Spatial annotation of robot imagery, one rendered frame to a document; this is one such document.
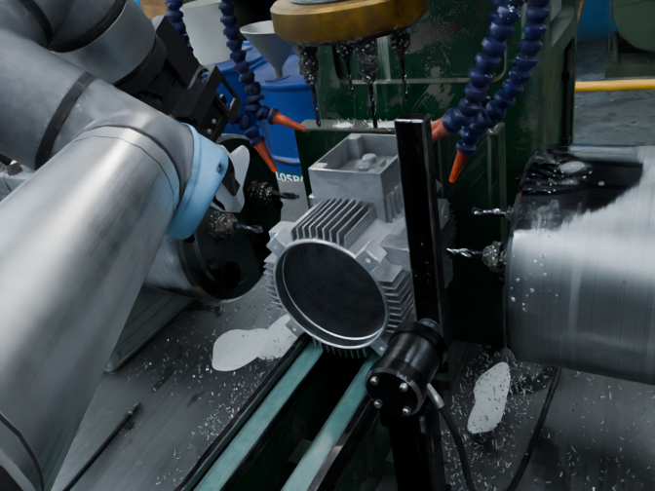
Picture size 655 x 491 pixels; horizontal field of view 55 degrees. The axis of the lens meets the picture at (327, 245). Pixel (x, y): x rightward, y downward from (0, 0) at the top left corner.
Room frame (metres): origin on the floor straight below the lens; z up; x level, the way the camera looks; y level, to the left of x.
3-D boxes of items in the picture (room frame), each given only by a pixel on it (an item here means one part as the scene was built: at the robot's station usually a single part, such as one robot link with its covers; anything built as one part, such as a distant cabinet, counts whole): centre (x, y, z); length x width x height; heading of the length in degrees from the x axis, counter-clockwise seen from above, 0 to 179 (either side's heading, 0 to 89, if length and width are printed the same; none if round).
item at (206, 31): (2.88, 0.34, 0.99); 0.24 x 0.22 x 0.24; 62
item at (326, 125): (0.86, -0.14, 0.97); 0.30 x 0.11 x 0.34; 57
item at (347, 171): (0.75, -0.07, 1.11); 0.12 x 0.11 x 0.07; 146
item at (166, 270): (0.92, 0.25, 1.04); 0.37 x 0.25 x 0.25; 57
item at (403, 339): (0.62, -0.18, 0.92); 0.45 x 0.13 x 0.24; 147
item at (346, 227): (0.72, -0.05, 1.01); 0.20 x 0.19 x 0.19; 146
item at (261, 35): (2.35, 0.04, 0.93); 0.25 x 0.24 x 0.25; 152
